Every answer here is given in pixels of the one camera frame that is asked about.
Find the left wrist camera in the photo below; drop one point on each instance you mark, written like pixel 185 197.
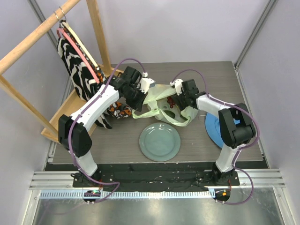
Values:
pixel 146 84

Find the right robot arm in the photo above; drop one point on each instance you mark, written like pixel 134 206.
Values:
pixel 236 125

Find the white cable duct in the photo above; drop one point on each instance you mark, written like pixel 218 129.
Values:
pixel 93 194

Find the blue cloth hat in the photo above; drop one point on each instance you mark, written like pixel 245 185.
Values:
pixel 212 127

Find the black white patterned garment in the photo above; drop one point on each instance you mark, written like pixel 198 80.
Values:
pixel 80 75

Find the cream clothes hanger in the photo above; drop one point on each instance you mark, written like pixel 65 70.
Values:
pixel 66 25

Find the pink clothes hanger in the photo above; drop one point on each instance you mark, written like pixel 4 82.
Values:
pixel 68 38

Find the grey-blue round plate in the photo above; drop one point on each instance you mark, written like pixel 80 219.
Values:
pixel 159 142

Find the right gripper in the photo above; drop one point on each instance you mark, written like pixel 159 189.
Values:
pixel 179 101

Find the orange camouflage patterned cloth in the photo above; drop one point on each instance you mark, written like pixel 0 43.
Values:
pixel 117 109

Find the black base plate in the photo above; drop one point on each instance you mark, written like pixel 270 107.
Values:
pixel 172 177

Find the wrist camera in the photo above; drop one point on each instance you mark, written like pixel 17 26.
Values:
pixel 146 84
pixel 177 84

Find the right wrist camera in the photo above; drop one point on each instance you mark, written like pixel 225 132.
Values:
pixel 177 84

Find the fake green fruit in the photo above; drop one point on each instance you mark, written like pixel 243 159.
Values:
pixel 170 113

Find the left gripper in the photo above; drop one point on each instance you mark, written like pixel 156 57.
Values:
pixel 137 105

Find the wooden clothes rack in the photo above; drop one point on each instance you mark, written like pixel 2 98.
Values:
pixel 39 76

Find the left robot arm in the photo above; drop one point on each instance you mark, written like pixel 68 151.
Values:
pixel 74 129

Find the pale green plastic bag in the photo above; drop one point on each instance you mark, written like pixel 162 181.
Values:
pixel 156 102

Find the fake purple grape bunch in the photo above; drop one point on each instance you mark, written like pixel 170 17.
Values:
pixel 171 102

